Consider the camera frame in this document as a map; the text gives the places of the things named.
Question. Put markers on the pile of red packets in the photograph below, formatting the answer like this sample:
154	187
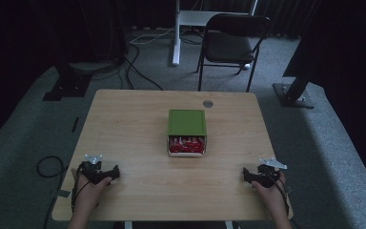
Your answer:
187	144

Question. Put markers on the person's left hand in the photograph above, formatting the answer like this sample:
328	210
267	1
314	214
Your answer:
89	192

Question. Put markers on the black slanted stand with base plate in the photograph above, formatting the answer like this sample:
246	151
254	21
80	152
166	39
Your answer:
294	95

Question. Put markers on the grey tape piece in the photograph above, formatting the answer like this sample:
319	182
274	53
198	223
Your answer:
64	193

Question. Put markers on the person's right hand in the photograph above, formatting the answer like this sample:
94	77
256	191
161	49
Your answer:
270	195

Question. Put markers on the white table leg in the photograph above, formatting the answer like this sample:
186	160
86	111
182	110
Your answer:
128	225
229	225

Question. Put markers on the black stand with square base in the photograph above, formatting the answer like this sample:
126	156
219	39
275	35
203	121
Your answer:
68	87

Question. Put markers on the black tape strip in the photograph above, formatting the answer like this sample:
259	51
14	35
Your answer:
75	124

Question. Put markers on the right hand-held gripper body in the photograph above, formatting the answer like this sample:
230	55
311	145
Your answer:
267	178

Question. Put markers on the green box lid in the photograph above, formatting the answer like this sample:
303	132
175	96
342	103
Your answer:
187	122

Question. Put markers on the grey round table grommet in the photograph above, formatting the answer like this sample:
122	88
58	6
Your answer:
208	103

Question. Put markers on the black folding chair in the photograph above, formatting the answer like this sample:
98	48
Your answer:
227	46

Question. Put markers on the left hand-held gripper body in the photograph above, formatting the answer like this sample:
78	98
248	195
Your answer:
92	170

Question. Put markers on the white drawer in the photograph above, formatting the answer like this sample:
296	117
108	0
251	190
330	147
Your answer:
186	155

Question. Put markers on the grey round stand base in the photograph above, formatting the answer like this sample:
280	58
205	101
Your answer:
92	67

